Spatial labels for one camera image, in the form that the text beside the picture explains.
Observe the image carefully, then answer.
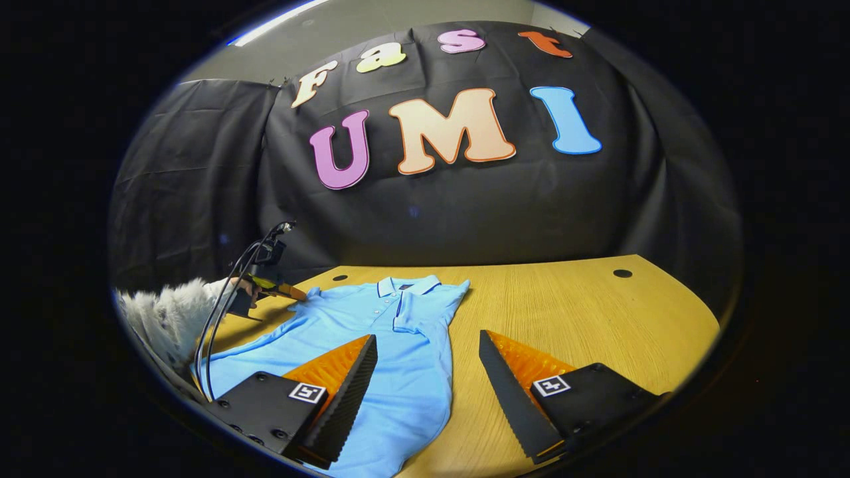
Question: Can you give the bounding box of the black cable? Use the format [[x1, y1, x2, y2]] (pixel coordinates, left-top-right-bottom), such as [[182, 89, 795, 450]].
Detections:
[[195, 226, 283, 403]]

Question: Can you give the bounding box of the light blue T-shirt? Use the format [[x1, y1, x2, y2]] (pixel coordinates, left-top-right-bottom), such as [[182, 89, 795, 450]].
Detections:
[[193, 274, 472, 478]]

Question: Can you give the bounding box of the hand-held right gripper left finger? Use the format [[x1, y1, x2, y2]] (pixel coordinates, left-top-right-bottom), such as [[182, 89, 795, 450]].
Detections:
[[205, 333, 379, 470]]

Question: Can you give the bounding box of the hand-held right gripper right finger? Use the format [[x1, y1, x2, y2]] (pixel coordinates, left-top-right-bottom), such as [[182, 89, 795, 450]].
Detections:
[[478, 329, 670, 465]]

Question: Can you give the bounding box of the black backdrop cloth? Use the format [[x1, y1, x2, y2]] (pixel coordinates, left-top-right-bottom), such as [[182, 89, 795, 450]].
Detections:
[[110, 20, 743, 313]]

